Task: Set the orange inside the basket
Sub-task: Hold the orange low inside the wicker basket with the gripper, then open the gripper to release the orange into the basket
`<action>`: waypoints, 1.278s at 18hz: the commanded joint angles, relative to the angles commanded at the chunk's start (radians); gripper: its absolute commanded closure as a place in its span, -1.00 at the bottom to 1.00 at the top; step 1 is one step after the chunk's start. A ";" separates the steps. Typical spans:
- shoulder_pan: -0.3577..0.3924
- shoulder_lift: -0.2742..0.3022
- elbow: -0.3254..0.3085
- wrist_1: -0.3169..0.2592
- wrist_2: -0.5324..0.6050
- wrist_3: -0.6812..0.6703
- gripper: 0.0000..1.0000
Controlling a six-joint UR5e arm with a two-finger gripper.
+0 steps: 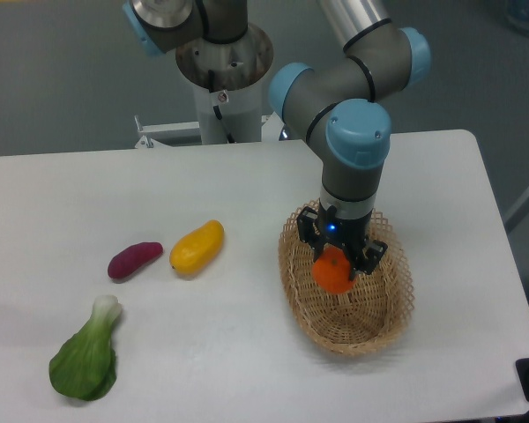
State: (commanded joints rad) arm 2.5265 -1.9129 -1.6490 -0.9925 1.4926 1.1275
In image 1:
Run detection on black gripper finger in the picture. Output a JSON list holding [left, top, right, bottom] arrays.
[[296, 206, 327, 259], [346, 240, 387, 281]]

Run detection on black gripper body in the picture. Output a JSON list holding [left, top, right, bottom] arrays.
[[318, 203, 372, 258]]

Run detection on orange fruit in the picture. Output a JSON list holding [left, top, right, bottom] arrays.
[[311, 247, 354, 294]]

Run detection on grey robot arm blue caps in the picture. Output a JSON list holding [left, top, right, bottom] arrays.
[[123, 1, 431, 278]]

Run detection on woven wicker basket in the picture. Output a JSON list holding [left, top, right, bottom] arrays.
[[278, 207, 414, 356]]

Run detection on yellow mango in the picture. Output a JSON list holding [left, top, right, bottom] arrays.
[[169, 219, 225, 277]]

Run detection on purple sweet potato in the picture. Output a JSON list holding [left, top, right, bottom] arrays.
[[107, 241, 163, 280]]

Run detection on green bok choy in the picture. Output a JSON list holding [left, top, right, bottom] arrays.
[[48, 294, 123, 401]]

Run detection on white metal base bracket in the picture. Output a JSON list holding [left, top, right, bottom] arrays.
[[134, 113, 296, 149]]

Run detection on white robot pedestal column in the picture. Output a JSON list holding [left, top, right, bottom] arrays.
[[175, 24, 274, 145]]

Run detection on black cable on pedestal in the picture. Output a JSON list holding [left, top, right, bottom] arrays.
[[207, 69, 236, 145]]

